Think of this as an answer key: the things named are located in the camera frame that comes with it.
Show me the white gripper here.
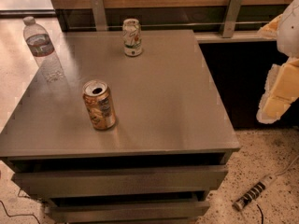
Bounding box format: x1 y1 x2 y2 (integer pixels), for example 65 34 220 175
256 0 299 124

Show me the white green 7up can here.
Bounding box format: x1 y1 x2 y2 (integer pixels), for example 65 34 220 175
122 19 142 57

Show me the orange gold soda can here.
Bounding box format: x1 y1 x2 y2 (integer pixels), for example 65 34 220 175
82 79 116 130

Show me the grey drawer cabinet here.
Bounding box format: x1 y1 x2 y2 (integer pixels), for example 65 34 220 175
0 31 239 224

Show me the clear plastic water bottle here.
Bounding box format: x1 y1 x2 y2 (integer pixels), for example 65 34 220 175
23 16 64 83

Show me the lower grey drawer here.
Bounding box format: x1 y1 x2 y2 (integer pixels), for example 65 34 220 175
49 202 209 223

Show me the grey drawer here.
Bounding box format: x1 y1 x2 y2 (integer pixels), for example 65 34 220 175
49 202 209 223
13 165 227 199

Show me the upper grey drawer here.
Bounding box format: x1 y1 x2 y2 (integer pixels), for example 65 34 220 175
13 165 227 199

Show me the right metal bracket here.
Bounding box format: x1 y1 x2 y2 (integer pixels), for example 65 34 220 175
220 0 243 38

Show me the metal bracket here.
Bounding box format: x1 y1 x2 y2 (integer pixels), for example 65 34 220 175
91 0 108 32
220 0 243 38

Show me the left metal bracket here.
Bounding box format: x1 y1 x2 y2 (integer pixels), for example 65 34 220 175
91 0 108 32

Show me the thin black floor cable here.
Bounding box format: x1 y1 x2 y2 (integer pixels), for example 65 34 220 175
0 189 42 224

